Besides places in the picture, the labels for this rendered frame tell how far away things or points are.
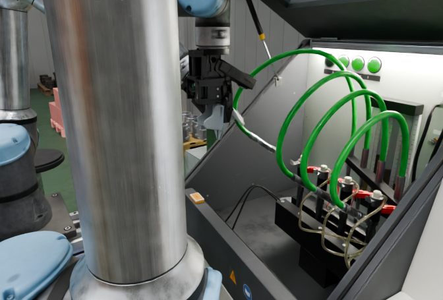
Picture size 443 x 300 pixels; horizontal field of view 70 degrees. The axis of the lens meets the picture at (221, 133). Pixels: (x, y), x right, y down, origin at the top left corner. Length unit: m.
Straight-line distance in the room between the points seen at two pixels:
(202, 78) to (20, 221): 0.51
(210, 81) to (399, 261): 0.51
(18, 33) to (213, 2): 0.52
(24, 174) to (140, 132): 0.63
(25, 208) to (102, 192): 0.63
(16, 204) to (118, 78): 0.67
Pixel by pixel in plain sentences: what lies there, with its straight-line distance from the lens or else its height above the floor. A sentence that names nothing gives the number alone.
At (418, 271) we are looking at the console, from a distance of 0.77.
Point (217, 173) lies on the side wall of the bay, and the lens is 1.16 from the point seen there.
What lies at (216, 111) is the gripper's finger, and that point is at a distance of 0.71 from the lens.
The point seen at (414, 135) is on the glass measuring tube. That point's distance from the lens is 1.03.
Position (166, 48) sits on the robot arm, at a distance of 0.21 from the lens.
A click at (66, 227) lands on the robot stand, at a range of 0.85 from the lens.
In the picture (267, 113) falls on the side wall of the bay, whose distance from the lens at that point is 1.20.
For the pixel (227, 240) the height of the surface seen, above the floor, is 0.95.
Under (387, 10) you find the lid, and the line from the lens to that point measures 0.96.
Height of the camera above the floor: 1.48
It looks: 18 degrees down
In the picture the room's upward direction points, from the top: straight up
